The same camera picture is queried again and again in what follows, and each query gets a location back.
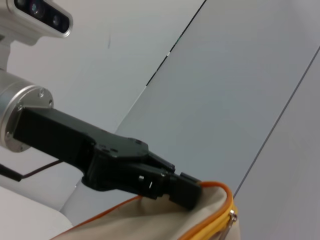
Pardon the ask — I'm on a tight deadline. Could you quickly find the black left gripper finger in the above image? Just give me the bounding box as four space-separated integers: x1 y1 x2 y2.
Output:
179 171 202 187
138 150 204 211

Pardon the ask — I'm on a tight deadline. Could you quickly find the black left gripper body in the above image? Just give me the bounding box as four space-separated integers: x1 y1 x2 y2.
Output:
13 106 150 194

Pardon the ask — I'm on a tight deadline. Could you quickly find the beige food bag orange trim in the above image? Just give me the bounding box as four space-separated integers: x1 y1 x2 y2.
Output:
53 181 242 240

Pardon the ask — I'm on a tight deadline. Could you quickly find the metal zipper pull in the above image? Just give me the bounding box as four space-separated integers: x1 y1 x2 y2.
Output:
221 209 239 240

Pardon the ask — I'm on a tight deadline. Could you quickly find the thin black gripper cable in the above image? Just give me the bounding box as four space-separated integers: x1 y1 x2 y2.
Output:
0 159 61 184

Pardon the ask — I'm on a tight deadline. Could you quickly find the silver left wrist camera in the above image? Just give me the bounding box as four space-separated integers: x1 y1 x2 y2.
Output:
0 0 74 47

